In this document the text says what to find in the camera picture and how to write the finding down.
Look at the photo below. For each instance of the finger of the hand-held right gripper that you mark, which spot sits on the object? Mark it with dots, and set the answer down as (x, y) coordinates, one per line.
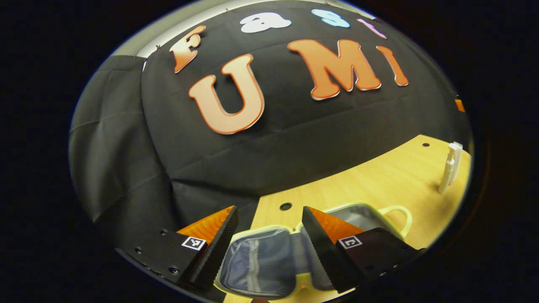
(460, 105)

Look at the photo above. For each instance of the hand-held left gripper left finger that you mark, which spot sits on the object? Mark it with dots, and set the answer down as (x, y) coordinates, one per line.
(219, 252)

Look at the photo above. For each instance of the white squeeze tube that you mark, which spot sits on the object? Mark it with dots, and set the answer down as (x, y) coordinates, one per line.
(458, 164)

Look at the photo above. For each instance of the white pump bottle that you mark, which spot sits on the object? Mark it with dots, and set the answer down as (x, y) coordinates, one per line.
(446, 176)

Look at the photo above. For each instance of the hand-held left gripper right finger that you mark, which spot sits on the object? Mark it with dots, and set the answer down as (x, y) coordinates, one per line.
(324, 256)

